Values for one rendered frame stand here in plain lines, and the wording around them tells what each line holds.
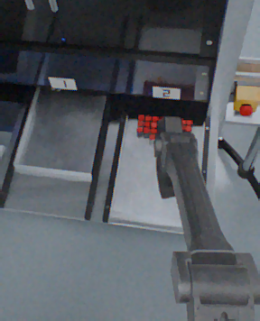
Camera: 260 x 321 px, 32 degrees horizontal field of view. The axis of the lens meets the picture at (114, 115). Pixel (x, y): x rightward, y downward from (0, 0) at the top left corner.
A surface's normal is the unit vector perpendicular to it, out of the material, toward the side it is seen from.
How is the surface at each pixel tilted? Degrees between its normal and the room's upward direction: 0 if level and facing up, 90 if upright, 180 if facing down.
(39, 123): 0
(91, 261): 0
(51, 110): 0
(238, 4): 90
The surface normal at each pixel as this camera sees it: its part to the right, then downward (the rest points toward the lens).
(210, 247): 0.04, -0.91
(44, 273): -0.08, -0.50
